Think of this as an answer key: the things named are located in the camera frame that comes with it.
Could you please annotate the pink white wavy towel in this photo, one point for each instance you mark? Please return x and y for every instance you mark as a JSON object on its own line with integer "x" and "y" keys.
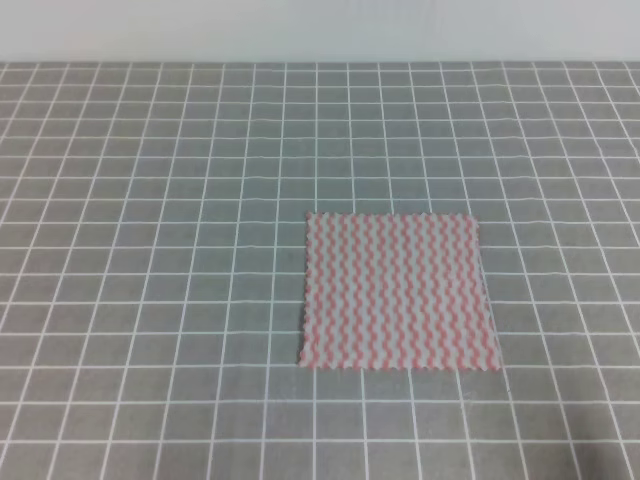
{"x": 396, "y": 291}

